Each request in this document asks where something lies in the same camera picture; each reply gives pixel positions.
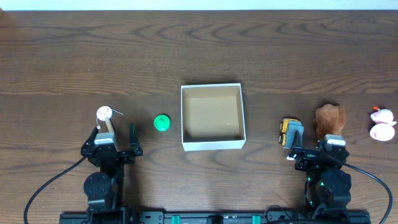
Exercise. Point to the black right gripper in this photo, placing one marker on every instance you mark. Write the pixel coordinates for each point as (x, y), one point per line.
(307, 158)

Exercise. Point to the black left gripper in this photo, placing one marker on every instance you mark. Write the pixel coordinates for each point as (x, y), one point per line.
(111, 155)

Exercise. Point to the wooden pig face drum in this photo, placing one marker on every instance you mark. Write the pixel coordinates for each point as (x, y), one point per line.
(105, 113)

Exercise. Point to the brown plush bear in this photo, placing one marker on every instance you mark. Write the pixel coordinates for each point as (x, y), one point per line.
(329, 119)

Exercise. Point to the green round spinning top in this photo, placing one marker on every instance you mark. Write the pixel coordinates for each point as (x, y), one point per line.
(162, 123)

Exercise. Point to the pink duck toy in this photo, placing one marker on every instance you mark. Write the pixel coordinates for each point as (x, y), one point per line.
(383, 130)

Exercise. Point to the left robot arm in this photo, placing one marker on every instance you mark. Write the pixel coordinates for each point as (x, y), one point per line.
(104, 188)

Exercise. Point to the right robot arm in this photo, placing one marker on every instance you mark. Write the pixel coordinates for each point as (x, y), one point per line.
(327, 189)

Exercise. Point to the white cardboard box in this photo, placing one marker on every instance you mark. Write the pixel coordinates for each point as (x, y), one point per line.
(212, 117)

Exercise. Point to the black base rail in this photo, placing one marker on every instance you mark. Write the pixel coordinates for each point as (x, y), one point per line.
(181, 218)

